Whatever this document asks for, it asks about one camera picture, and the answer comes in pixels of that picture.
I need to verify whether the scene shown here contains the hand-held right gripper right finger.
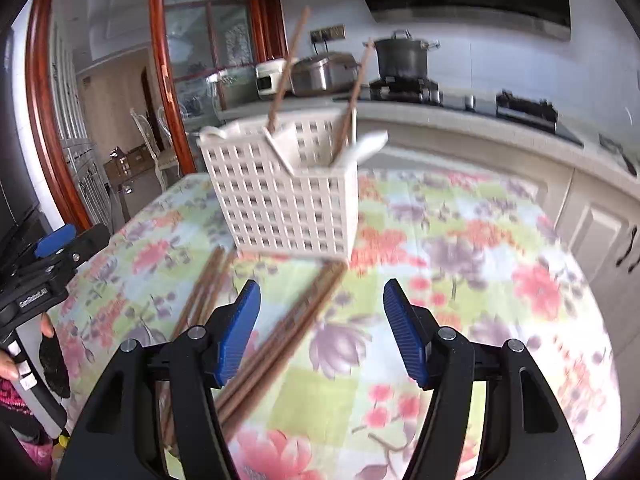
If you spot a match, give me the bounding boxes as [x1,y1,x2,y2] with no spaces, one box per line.
[382,279,588,480]

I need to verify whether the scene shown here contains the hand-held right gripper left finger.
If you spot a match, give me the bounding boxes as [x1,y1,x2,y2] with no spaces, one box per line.
[57,280,262,480]

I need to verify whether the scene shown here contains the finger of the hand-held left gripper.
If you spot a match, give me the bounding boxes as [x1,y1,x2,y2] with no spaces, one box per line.
[32,224,78,261]
[34,223,111,281]

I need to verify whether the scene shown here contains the brown wooden chopstick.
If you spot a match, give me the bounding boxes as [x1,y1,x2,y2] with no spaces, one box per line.
[266,6,312,133]
[159,247,221,461]
[220,263,343,426]
[334,37,376,161]
[222,263,349,443]
[195,253,238,326]
[216,264,335,406]
[180,250,229,333]

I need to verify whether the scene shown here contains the cream plastic utensil basket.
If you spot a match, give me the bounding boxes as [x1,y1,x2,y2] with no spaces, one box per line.
[199,107,361,263]

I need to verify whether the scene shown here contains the white ceramic spoon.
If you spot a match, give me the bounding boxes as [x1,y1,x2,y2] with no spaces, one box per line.
[335,130,390,166]
[262,122,306,173]

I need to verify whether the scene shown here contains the person's left forearm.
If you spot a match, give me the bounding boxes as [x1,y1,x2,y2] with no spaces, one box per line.
[0,377,36,418]

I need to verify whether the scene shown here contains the person's left hand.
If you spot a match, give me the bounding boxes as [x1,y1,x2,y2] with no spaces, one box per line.
[0,312,55,381]

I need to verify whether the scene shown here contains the cardboard boxes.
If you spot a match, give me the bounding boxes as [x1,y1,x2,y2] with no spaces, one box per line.
[102,145,151,181]

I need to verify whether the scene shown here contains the white tall cabinet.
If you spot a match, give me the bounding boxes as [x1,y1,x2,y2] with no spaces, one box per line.
[50,25,117,241]

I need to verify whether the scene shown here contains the floral tablecloth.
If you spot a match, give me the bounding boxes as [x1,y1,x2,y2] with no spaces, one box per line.
[47,167,623,480]

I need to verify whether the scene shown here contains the white dining chair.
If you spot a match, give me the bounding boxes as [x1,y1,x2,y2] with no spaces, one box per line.
[130,107,182,191]

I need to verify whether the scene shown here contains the red wooden sliding door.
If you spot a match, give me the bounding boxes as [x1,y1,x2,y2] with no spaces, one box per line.
[25,0,288,241]

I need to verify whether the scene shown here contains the pink floral clothing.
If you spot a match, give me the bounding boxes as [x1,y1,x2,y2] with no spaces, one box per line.
[20,430,63,466]

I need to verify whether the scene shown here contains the white base cabinets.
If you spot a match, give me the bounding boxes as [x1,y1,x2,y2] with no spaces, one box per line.
[357,130,640,311]

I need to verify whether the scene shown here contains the light kitchen counter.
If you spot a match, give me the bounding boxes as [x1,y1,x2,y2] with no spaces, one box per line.
[220,92,640,196]

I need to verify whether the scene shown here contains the white kitchen appliance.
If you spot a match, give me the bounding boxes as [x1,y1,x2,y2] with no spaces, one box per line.
[255,58,292,98]

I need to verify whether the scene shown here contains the black gas stove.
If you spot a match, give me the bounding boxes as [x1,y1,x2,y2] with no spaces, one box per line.
[332,77,585,148]

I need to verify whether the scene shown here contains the silver rice cooker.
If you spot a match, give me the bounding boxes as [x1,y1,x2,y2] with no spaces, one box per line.
[290,51,362,97]

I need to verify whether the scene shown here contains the black cooking pot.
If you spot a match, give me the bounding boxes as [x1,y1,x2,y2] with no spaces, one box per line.
[372,30,441,81]

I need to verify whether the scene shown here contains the small black-handled pan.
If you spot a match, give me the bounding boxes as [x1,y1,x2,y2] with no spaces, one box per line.
[597,132,639,176]

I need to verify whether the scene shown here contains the long wall socket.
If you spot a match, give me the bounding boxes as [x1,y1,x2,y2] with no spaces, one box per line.
[310,24,347,43]

